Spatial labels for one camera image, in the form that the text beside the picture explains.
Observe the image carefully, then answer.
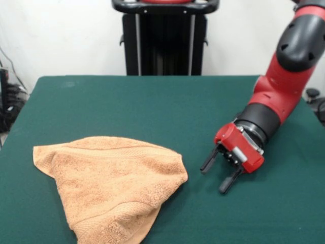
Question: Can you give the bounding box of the black office chair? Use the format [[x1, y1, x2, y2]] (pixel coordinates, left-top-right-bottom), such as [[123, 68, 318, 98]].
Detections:
[[304, 87, 325, 128]]

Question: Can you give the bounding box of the black box with red mark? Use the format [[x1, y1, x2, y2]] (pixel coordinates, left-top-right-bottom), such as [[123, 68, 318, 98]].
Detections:
[[0, 68, 10, 112]]

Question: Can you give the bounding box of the black robot pedestal with handle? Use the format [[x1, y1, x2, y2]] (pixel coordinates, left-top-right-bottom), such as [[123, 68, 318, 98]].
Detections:
[[111, 0, 219, 76]]

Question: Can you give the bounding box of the black bag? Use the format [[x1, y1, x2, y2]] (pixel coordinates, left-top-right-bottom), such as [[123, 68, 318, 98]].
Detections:
[[0, 103, 20, 133]]

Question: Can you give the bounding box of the black cable bundle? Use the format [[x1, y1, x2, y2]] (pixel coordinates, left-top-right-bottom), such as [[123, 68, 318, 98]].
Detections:
[[6, 83, 29, 103]]

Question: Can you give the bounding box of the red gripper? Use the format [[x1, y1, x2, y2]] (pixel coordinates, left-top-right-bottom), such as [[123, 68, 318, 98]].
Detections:
[[200, 123, 265, 195]]

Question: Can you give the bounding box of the peach terry towel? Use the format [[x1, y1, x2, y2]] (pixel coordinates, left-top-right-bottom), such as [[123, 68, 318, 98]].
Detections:
[[32, 136, 189, 244]]

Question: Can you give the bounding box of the dark green table cloth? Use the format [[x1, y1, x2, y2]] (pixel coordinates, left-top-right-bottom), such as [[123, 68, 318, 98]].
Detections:
[[0, 75, 325, 244]]

